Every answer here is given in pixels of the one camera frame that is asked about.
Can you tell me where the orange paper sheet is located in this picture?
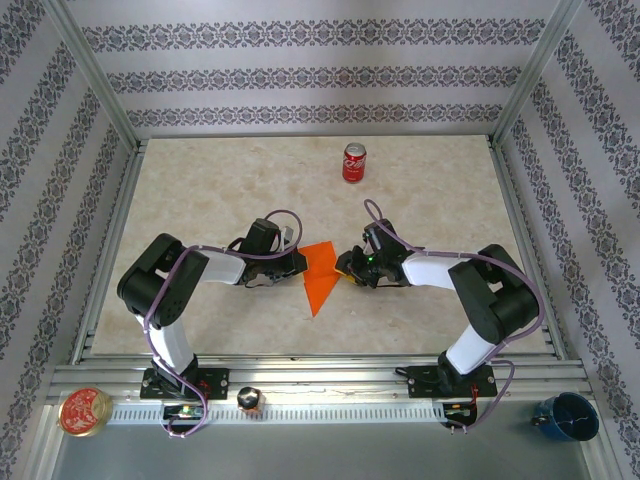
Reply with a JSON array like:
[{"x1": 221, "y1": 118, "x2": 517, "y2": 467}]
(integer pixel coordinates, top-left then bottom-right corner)
[{"x1": 297, "y1": 240, "x2": 342, "y2": 319}]

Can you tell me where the red soda can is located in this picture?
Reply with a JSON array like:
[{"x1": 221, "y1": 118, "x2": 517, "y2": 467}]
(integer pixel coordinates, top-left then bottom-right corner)
[{"x1": 341, "y1": 142, "x2": 370, "y2": 185}]

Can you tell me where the small dark brown knob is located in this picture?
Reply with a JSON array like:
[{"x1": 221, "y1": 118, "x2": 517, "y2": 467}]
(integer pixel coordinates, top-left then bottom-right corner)
[{"x1": 236, "y1": 385, "x2": 265, "y2": 414}]

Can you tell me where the blue enamel mug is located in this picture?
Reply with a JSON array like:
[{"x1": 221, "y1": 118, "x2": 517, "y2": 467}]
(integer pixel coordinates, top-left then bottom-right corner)
[{"x1": 530, "y1": 391, "x2": 601, "y2": 443}]

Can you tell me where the round gold red tin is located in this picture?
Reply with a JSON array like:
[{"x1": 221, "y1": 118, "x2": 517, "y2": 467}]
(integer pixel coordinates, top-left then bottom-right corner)
[{"x1": 56, "y1": 386, "x2": 115, "y2": 439}]

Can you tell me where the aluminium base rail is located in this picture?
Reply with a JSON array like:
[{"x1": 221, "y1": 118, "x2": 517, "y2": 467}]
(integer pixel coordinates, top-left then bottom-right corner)
[{"x1": 46, "y1": 354, "x2": 595, "y2": 405}]

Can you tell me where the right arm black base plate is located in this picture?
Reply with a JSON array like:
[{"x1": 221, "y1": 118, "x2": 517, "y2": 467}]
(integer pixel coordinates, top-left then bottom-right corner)
[{"x1": 406, "y1": 364, "x2": 499, "y2": 400}]

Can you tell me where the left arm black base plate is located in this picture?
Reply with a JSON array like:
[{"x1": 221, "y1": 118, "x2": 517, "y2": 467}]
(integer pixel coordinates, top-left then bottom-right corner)
[{"x1": 139, "y1": 367, "x2": 231, "y2": 402}]

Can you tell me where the white slotted cable duct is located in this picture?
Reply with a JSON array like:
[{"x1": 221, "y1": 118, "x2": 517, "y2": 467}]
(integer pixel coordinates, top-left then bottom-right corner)
[{"x1": 106, "y1": 403, "x2": 447, "y2": 426}]

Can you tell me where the aluminium side rail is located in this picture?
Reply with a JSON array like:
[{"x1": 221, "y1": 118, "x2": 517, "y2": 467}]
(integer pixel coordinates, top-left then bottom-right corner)
[
  {"x1": 71, "y1": 139, "x2": 149, "y2": 365},
  {"x1": 486, "y1": 136, "x2": 570, "y2": 360}
]

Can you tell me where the aluminium frame post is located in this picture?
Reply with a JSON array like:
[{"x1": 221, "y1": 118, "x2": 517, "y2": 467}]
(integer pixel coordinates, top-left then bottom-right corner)
[
  {"x1": 491, "y1": 0, "x2": 584, "y2": 147},
  {"x1": 41, "y1": 0, "x2": 142, "y2": 147}
]

